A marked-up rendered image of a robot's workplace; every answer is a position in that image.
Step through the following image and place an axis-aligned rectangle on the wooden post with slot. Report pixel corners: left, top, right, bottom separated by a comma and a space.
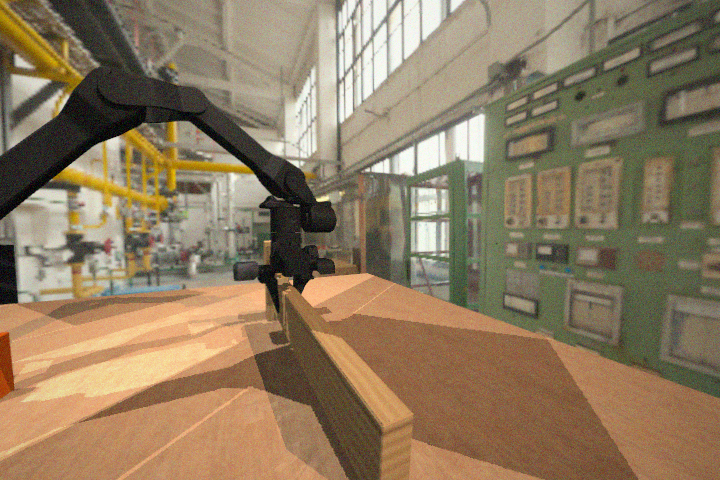
263, 241, 289, 322

